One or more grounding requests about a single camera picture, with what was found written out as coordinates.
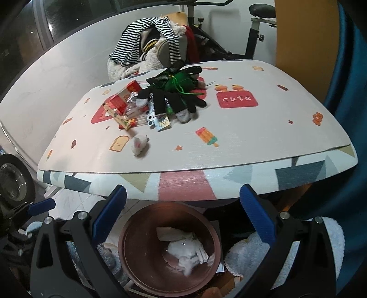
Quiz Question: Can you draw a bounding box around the black knit glove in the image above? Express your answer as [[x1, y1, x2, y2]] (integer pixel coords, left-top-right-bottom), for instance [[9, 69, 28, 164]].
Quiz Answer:
[[136, 60, 207, 123]]

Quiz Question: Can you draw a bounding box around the green frog toy package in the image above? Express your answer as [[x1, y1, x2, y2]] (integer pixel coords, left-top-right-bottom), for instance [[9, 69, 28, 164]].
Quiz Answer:
[[163, 71, 198, 94]]

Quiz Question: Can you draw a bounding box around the brown round trash bin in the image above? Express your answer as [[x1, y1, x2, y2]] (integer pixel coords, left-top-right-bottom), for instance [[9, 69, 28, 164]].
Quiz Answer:
[[118, 202, 221, 297]]

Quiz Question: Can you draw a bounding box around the light blue fleece sleeve left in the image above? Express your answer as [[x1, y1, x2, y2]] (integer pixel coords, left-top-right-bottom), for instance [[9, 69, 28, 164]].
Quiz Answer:
[[17, 221, 42, 238]]

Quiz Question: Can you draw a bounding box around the light blue fleece sleeve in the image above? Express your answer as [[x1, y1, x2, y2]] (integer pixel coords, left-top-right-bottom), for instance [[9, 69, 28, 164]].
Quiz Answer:
[[224, 216, 346, 290], [17, 221, 42, 238]]

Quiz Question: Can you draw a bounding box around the light blue fleece sleeve right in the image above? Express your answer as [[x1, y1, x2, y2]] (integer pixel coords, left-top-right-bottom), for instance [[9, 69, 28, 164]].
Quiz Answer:
[[224, 216, 346, 290]]

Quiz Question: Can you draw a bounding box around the blue curtain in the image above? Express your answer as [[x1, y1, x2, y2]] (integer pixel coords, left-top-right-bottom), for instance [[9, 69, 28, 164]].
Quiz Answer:
[[298, 2, 367, 292]]

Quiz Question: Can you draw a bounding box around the front-load washing machine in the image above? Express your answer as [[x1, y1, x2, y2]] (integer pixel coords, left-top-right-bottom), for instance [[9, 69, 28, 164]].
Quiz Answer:
[[0, 122, 37, 207]]

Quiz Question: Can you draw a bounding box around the small white crumpled tissue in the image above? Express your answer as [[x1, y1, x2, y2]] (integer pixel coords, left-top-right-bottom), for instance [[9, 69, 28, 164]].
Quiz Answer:
[[131, 135, 149, 157]]

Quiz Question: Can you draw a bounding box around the white crumpled tissue in bin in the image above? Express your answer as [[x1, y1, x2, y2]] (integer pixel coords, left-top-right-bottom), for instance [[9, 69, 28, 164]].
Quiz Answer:
[[156, 227, 215, 277]]

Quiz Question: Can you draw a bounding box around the patterned foam play mat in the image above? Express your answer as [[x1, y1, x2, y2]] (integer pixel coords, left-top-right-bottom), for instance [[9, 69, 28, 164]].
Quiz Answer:
[[37, 60, 358, 201]]

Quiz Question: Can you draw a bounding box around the striped black white shirt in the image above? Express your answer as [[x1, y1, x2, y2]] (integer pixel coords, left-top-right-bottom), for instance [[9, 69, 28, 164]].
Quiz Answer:
[[109, 17, 186, 67]]

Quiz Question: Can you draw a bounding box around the dark window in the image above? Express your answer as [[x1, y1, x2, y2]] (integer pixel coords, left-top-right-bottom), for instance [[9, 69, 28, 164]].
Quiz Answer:
[[1, 1, 173, 58]]

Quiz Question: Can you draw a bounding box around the white fleece garment pile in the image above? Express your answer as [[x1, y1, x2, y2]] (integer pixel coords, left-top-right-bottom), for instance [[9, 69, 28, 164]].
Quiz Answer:
[[107, 28, 171, 81]]

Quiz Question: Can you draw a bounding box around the black exercise bike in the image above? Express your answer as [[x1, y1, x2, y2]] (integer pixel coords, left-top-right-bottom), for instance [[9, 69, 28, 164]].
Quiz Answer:
[[171, 1, 277, 65]]

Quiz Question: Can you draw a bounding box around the orange wooden door panel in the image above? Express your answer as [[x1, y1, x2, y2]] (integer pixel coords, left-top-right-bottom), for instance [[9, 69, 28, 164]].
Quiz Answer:
[[275, 0, 340, 102]]

